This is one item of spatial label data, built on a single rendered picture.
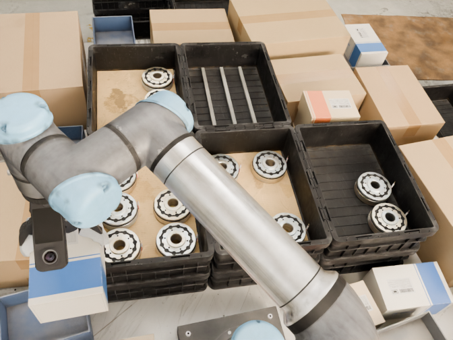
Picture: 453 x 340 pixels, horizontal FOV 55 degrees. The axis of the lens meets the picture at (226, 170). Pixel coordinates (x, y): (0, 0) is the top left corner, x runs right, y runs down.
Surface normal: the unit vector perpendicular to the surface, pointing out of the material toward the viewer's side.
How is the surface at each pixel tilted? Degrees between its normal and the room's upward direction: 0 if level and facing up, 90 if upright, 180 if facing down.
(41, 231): 29
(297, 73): 0
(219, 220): 50
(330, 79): 0
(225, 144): 90
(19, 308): 0
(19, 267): 90
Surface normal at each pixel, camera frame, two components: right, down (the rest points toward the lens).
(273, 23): 0.11, -0.60
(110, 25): 0.22, 0.79
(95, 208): 0.73, 0.59
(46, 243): 0.23, -0.15
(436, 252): -0.95, 0.17
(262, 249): -0.07, -0.14
